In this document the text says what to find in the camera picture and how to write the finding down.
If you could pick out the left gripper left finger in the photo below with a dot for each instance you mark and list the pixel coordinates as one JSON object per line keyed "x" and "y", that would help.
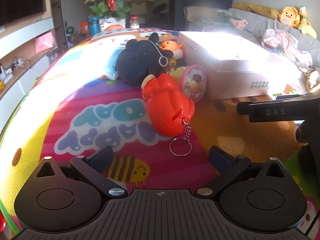
{"x": 91, "y": 168}

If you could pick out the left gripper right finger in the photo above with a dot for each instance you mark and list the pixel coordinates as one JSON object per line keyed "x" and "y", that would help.
{"x": 230, "y": 169}

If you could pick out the red doll keychain toy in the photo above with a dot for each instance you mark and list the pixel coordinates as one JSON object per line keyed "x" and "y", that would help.
{"x": 168, "y": 108}

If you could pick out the pink round tin toy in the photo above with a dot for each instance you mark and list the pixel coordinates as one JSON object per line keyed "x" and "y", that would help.
{"x": 193, "y": 82}

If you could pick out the black plush toy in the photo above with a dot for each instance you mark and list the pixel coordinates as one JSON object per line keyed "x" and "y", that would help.
{"x": 140, "y": 59}

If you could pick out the orange fish toy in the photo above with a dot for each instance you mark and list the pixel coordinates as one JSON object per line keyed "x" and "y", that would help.
{"x": 177, "y": 49}

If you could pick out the colourful cartoon play mat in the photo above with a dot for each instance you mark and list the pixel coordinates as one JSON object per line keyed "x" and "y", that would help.
{"x": 74, "y": 110}

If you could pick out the pink baby clothes pile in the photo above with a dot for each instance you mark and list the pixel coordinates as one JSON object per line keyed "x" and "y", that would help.
{"x": 287, "y": 45}

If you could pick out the white cardboard box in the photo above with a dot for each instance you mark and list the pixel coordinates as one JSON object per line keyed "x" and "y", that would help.
{"x": 237, "y": 67}

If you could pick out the yellow duck plush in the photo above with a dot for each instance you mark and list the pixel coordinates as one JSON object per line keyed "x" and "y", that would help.
{"x": 289, "y": 16}

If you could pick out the grey sofa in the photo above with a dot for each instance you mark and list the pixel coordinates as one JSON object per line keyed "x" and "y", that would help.
{"x": 246, "y": 24}

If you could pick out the yellow cushion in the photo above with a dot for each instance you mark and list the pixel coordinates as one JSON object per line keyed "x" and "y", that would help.
{"x": 261, "y": 10}

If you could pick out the pink paper bag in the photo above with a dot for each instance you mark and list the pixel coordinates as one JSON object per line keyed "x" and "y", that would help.
{"x": 44, "y": 42}

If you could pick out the orange round lid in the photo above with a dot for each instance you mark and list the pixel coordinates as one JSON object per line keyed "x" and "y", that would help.
{"x": 115, "y": 27}

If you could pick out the blue water bottle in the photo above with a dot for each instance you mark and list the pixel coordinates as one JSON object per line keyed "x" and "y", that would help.
{"x": 94, "y": 26}

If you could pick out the red lid glass jar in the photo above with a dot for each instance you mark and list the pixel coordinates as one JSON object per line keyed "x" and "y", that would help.
{"x": 134, "y": 22}

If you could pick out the purple orchid flower pot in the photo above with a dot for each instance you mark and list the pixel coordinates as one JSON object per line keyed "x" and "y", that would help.
{"x": 109, "y": 12}

